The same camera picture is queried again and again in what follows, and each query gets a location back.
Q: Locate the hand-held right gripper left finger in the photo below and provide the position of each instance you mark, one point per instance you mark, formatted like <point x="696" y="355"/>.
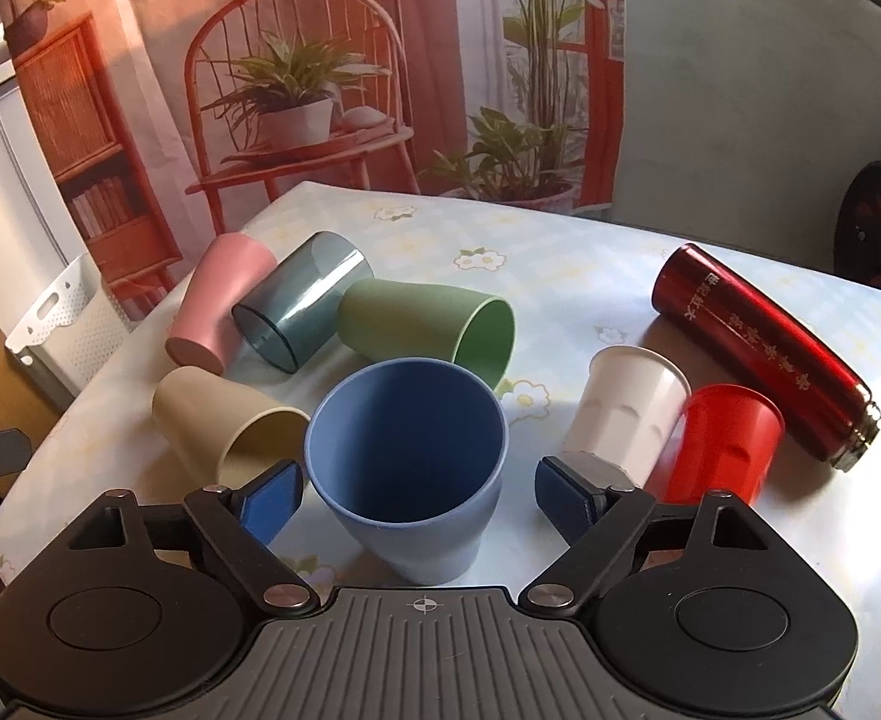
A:
<point x="269" y="504"/>

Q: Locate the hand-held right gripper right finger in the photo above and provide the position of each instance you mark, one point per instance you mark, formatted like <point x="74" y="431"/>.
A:
<point x="565" y="502"/>

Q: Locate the white cup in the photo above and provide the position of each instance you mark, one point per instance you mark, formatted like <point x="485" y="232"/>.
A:
<point x="620" y="420"/>

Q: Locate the beige cup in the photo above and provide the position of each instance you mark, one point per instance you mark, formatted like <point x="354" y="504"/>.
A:
<point x="189" y="405"/>

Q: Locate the blue cup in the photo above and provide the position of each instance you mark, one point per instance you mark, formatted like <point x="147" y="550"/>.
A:
<point x="410" y="532"/>

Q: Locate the red cup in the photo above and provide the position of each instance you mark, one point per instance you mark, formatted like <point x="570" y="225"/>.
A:
<point x="717" y="457"/>

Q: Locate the transparent grey cup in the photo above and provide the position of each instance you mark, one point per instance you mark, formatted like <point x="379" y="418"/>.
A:
<point x="301" y="300"/>

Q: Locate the pink cup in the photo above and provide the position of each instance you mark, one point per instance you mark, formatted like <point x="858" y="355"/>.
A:
<point x="215" y="292"/>

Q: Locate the green cup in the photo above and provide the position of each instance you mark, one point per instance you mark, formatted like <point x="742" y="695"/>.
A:
<point x="391" y="315"/>

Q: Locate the white plastic basket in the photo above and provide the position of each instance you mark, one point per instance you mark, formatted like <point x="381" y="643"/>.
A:
<point x="73" y="330"/>

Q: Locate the floral tablecloth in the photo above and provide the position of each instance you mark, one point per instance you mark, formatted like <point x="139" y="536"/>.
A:
<point x="597" y="270"/>

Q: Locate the red thermos bottle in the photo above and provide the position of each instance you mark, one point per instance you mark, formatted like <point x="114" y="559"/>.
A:
<point x="755" y="345"/>

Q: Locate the black weight plate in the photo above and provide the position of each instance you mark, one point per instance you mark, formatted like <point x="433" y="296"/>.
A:
<point x="871" y="210"/>

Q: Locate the printed backdrop cloth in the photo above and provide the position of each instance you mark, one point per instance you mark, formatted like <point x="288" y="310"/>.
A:
<point x="170" y="22"/>

